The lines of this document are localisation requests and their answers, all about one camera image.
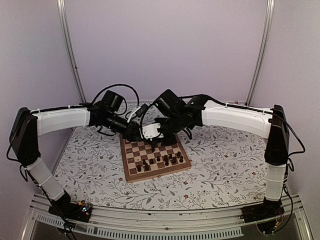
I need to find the wooden chess board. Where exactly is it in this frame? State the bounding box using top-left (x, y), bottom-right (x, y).
top-left (119, 135), bottom-right (191, 183)

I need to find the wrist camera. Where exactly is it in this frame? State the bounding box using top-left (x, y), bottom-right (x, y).
top-left (140, 123), bottom-right (164, 140)
top-left (127, 103), bottom-right (149, 123)

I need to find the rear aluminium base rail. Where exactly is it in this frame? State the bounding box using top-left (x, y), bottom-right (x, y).
top-left (84, 99), bottom-right (248, 105)

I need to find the right aluminium frame post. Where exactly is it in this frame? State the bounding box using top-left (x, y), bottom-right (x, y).
top-left (245, 0), bottom-right (275, 106)

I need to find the dark chess piece corner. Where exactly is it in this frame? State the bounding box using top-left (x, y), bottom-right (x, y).
top-left (176, 151), bottom-right (184, 163)

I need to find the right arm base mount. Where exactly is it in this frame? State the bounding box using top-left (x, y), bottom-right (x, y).
top-left (240, 198), bottom-right (285, 235)

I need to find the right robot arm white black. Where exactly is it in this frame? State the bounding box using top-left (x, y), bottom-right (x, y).
top-left (148, 89), bottom-right (293, 221)

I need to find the left aluminium frame post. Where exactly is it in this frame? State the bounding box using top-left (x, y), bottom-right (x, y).
top-left (56, 0), bottom-right (88, 106)

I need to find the pile of dark chess pieces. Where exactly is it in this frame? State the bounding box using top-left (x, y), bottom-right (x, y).
top-left (150, 141), bottom-right (158, 152)

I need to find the dark chess rook corner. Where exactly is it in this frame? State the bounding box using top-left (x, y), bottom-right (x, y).
top-left (136, 165), bottom-right (142, 172)

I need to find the aluminium frame post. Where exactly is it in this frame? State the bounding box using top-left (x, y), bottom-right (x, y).
top-left (56, 0), bottom-right (88, 106)
top-left (245, 0), bottom-right (275, 106)

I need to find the black looped cable left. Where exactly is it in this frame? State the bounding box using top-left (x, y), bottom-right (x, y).
top-left (91, 83), bottom-right (140, 106)

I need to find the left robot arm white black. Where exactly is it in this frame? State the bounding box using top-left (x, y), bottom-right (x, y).
top-left (7, 90), bottom-right (141, 218)

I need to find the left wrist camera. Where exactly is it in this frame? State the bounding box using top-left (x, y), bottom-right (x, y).
top-left (127, 103), bottom-right (149, 123)

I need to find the floral patterned table mat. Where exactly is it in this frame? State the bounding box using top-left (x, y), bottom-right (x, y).
top-left (41, 101), bottom-right (286, 210)

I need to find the front aluminium slotted rail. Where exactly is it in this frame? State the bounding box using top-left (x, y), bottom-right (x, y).
top-left (21, 194), bottom-right (313, 240)

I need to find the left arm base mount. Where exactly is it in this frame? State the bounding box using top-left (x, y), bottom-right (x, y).
top-left (48, 200), bottom-right (93, 223)

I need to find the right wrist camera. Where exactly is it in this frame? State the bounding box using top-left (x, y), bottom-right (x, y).
top-left (140, 123), bottom-right (164, 140)

